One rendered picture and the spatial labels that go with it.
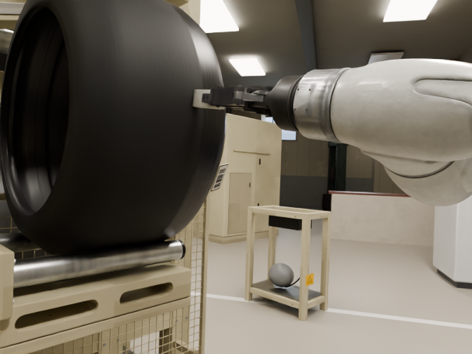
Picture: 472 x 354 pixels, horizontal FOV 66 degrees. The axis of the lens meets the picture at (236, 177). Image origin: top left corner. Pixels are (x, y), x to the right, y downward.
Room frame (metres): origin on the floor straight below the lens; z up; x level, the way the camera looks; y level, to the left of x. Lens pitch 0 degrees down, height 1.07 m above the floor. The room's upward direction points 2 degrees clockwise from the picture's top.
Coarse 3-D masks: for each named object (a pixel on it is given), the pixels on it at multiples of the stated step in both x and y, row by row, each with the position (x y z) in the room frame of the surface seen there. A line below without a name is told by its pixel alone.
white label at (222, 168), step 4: (224, 164) 0.74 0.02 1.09; (220, 168) 0.73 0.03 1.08; (224, 168) 0.75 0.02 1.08; (216, 172) 0.73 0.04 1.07; (220, 172) 0.74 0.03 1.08; (224, 172) 0.76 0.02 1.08; (216, 176) 0.74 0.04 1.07; (220, 176) 0.75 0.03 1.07; (216, 180) 0.74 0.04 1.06; (220, 180) 0.76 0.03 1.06; (212, 184) 0.74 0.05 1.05; (216, 184) 0.75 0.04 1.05; (220, 184) 0.77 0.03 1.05; (212, 188) 0.74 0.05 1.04; (216, 188) 0.76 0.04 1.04
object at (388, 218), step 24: (336, 192) 6.41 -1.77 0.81; (360, 192) 6.56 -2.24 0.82; (336, 216) 6.40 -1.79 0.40; (360, 216) 6.31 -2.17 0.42; (384, 216) 6.21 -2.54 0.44; (408, 216) 6.13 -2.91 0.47; (432, 216) 6.04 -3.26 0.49; (360, 240) 6.30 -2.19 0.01; (384, 240) 6.21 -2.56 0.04; (408, 240) 6.12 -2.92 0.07; (432, 240) 6.04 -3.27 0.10
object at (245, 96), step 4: (236, 92) 0.49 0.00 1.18; (240, 92) 0.49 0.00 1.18; (244, 92) 0.50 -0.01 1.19; (236, 96) 0.49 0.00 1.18; (240, 96) 0.49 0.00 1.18; (244, 96) 0.49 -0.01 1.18; (248, 96) 0.49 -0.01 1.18; (252, 96) 0.50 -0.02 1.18; (256, 96) 0.50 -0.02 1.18; (260, 96) 0.50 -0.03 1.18; (244, 100) 0.51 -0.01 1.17; (248, 100) 0.51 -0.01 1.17; (252, 100) 0.50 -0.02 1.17; (256, 100) 0.50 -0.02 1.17; (260, 100) 0.50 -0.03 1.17
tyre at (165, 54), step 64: (64, 0) 0.62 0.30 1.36; (128, 0) 0.62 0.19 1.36; (64, 64) 0.97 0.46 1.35; (128, 64) 0.57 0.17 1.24; (192, 64) 0.66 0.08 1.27; (0, 128) 0.86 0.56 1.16; (64, 128) 1.03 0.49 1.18; (128, 128) 0.56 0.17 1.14; (192, 128) 0.65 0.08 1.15; (64, 192) 0.60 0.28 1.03; (128, 192) 0.60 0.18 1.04; (192, 192) 0.70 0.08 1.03
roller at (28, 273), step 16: (176, 240) 0.81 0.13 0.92; (48, 256) 0.62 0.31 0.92; (64, 256) 0.63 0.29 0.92; (80, 256) 0.64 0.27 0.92; (96, 256) 0.66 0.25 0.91; (112, 256) 0.68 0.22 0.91; (128, 256) 0.70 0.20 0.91; (144, 256) 0.73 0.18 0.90; (160, 256) 0.76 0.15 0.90; (176, 256) 0.79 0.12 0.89; (16, 272) 0.57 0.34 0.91; (32, 272) 0.58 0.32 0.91; (48, 272) 0.60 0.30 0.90; (64, 272) 0.62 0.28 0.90; (80, 272) 0.64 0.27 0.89; (96, 272) 0.66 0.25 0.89; (16, 288) 0.58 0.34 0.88
